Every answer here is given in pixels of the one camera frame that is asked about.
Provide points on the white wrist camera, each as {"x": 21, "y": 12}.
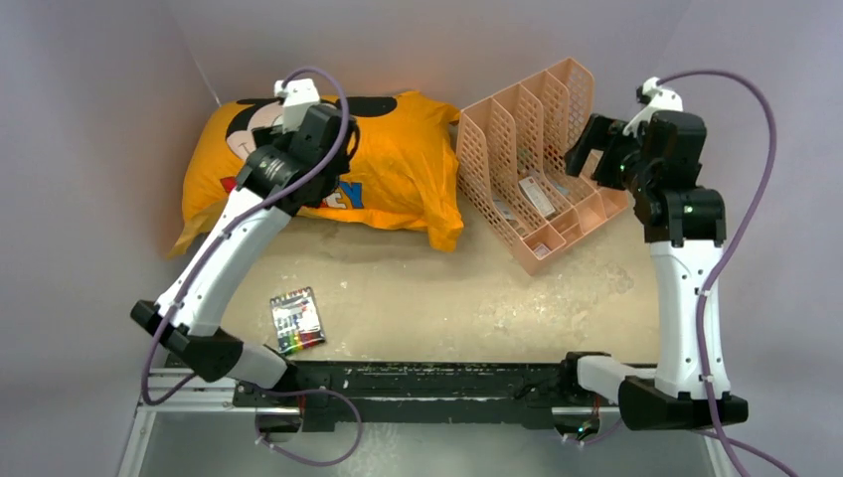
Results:
{"x": 654, "y": 97}
{"x": 297, "y": 96}

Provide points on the small paper packet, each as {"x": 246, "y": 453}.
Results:
{"x": 506, "y": 212}

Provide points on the aluminium frame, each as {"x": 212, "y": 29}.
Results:
{"x": 194, "y": 395}

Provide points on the peach plastic file organizer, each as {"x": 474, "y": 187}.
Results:
{"x": 525, "y": 130}

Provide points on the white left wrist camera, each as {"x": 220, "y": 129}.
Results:
{"x": 297, "y": 96}

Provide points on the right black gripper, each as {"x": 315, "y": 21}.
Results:
{"x": 603, "y": 135}

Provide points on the white card box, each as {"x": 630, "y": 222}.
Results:
{"x": 534, "y": 193}

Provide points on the orange Mickey Mouse pillowcase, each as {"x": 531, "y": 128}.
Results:
{"x": 402, "y": 176}

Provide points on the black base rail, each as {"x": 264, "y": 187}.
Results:
{"x": 532, "y": 395}

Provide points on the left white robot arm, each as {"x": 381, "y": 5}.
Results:
{"x": 186, "y": 318}

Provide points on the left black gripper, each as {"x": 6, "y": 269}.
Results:
{"x": 273, "y": 136}

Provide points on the colourful marker pack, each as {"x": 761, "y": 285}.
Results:
{"x": 296, "y": 321}

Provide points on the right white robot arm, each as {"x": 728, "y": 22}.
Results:
{"x": 684, "y": 227}

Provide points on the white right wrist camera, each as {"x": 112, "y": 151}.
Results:
{"x": 654, "y": 97}

